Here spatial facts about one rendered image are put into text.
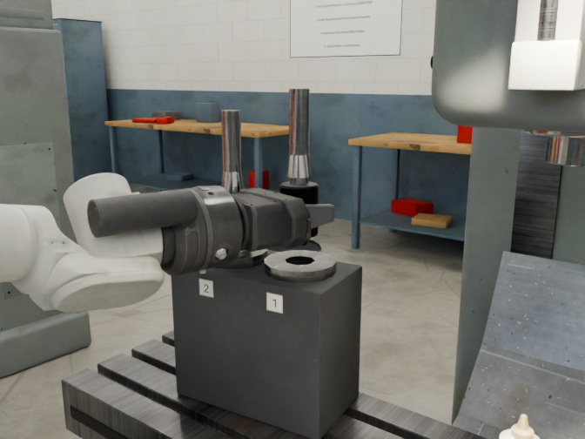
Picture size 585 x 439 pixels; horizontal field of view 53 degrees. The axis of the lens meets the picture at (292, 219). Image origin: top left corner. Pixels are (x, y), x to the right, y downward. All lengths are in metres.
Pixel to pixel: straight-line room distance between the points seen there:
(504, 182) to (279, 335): 0.43
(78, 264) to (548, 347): 0.66
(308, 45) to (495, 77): 5.38
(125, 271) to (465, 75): 0.33
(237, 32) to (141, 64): 1.59
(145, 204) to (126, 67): 7.21
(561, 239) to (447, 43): 0.52
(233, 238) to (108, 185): 0.13
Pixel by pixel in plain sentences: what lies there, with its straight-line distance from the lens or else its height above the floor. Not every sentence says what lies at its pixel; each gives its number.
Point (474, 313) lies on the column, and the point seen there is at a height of 0.97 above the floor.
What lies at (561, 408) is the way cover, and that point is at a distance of 0.90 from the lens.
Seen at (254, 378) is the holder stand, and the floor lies 0.99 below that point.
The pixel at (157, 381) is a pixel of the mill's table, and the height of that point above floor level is 0.93.
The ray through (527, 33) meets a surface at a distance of 0.41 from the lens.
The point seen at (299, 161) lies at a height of 1.25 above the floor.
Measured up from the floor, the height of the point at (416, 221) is 0.26.
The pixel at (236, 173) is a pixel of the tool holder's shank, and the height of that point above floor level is 1.23.
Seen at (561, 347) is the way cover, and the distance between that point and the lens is 0.92.
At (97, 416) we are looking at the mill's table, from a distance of 0.88.
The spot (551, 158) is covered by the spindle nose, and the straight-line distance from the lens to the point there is 0.52.
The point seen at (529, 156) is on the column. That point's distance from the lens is 0.93.
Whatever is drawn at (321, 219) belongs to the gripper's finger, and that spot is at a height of 1.19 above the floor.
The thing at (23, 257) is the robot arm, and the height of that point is 1.21.
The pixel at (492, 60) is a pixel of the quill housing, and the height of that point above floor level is 1.36.
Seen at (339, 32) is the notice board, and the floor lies 1.74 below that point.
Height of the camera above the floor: 1.35
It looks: 14 degrees down
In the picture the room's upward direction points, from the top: straight up
